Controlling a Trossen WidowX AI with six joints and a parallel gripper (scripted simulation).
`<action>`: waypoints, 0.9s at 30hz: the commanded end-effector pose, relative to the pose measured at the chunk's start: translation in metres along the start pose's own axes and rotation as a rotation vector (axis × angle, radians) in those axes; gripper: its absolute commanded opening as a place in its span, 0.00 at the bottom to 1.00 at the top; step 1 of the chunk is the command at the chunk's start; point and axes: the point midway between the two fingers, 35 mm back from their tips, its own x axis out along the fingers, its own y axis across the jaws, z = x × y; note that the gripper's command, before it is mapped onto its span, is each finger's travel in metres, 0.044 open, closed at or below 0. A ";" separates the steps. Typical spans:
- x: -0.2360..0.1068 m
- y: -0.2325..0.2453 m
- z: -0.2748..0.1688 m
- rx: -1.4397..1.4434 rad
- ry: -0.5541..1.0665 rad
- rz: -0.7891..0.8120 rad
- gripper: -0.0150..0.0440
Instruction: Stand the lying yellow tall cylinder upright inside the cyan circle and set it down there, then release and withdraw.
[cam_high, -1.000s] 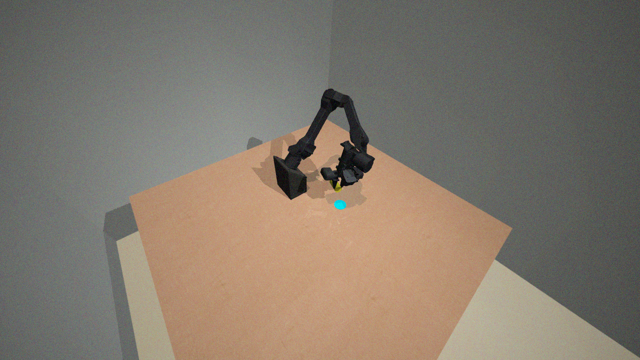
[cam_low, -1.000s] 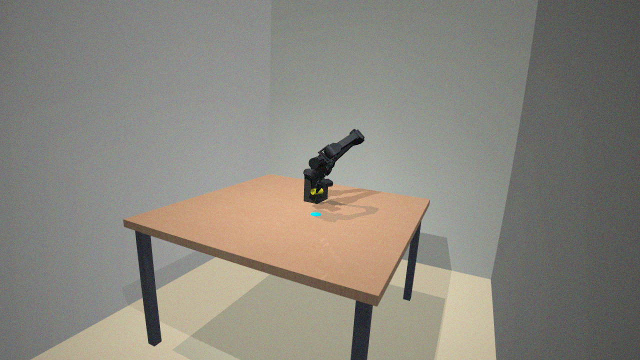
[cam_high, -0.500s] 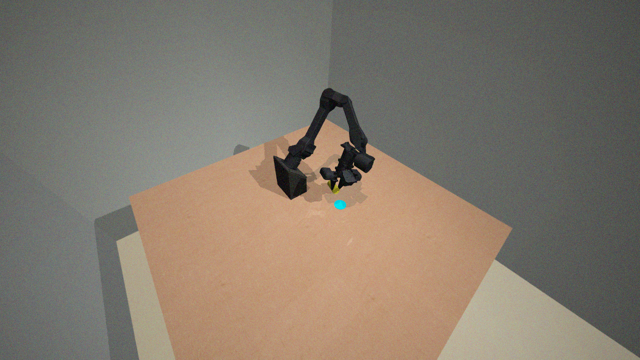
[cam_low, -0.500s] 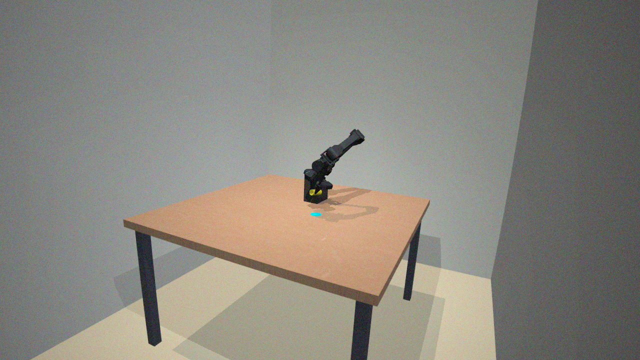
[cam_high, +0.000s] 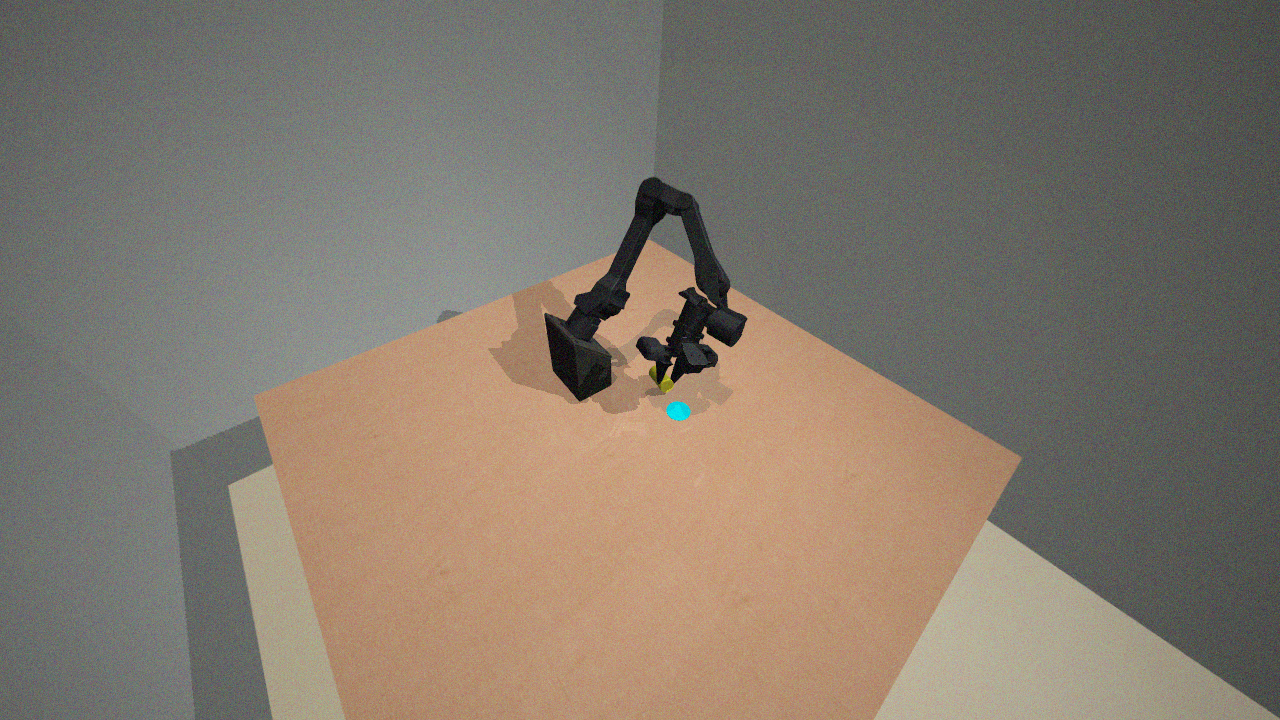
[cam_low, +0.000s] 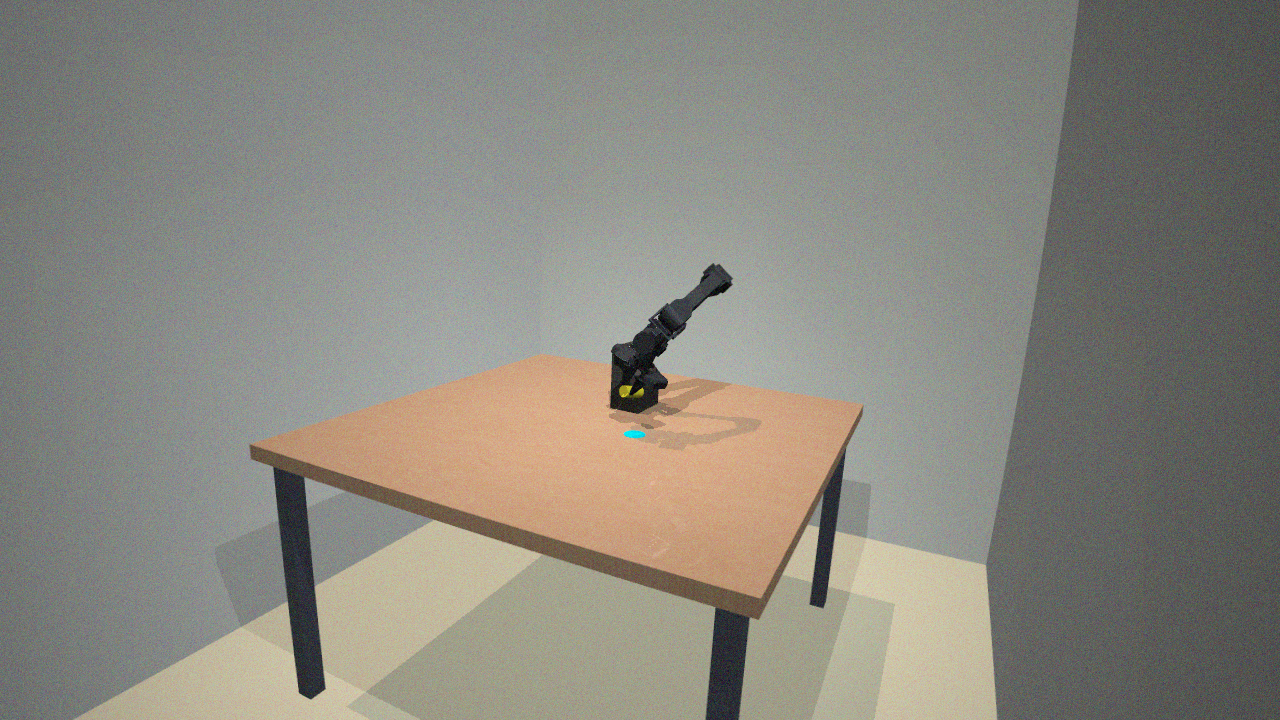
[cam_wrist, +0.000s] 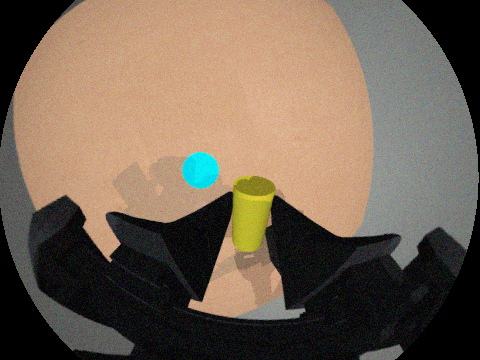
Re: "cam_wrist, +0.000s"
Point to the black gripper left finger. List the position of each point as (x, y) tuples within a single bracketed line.
[(189, 246)]

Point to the cyan circle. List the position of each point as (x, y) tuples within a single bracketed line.
[(200, 170)]

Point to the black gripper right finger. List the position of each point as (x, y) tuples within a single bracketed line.
[(310, 257)]

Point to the yellow cylinder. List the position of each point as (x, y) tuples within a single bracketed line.
[(252, 204)]

